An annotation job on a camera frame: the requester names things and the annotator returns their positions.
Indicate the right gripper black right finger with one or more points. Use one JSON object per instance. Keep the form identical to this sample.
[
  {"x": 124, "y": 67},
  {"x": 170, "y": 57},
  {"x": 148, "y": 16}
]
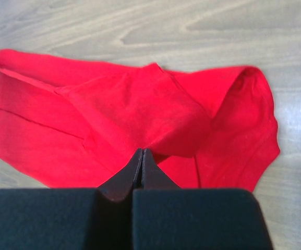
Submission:
[{"x": 165, "y": 216}]

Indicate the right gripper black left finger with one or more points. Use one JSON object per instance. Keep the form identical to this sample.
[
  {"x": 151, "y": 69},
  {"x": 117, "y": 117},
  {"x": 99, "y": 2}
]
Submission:
[{"x": 80, "y": 218}]

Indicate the red t shirt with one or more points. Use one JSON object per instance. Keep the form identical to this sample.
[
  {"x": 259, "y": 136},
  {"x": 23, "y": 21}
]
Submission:
[{"x": 73, "y": 123}]

